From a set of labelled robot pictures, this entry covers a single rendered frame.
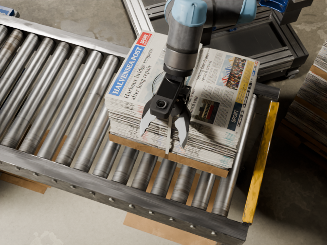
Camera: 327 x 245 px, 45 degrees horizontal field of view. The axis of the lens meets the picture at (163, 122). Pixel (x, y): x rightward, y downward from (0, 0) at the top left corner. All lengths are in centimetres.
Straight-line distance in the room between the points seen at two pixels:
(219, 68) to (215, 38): 116
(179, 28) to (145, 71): 27
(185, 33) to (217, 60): 31
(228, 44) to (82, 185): 133
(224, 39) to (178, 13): 144
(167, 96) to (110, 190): 44
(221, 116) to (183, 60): 22
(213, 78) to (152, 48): 20
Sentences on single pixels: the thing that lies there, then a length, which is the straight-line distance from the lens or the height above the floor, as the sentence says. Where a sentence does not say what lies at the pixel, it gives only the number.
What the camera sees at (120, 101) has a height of 106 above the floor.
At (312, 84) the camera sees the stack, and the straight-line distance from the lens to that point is 181.
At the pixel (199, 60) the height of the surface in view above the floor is 103.
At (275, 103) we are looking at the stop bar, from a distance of 137.
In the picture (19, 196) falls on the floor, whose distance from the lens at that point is 217.
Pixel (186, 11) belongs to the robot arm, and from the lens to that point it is 86.
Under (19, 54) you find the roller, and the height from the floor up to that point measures 80.
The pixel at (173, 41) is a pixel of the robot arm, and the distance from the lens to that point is 88.
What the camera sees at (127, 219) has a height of 0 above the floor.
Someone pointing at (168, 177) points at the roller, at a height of 80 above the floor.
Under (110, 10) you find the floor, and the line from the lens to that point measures 273.
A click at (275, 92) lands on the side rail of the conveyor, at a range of 141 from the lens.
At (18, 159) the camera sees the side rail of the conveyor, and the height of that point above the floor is 80.
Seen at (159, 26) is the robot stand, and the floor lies 21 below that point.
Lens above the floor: 195
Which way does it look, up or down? 62 degrees down
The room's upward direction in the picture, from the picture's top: straight up
